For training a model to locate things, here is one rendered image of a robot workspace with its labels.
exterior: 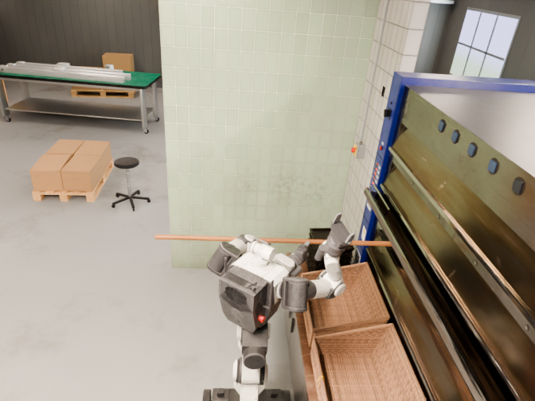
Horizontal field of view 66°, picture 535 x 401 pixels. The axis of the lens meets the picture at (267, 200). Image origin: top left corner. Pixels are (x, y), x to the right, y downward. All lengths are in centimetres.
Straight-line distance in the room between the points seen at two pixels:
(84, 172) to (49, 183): 46
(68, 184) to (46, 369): 259
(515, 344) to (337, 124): 233
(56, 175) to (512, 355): 493
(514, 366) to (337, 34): 251
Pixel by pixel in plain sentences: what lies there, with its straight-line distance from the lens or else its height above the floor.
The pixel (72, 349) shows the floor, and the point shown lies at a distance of 369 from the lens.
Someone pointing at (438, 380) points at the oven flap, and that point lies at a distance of 229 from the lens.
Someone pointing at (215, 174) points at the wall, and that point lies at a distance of 367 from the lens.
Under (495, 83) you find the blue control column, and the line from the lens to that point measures 297.
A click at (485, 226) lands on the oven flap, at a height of 181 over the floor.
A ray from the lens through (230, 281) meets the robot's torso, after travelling 193.
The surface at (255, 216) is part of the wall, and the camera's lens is 388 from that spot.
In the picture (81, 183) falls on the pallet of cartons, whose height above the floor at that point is 24.
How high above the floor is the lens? 264
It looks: 29 degrees down
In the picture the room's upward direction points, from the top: 5 degrees clockwise
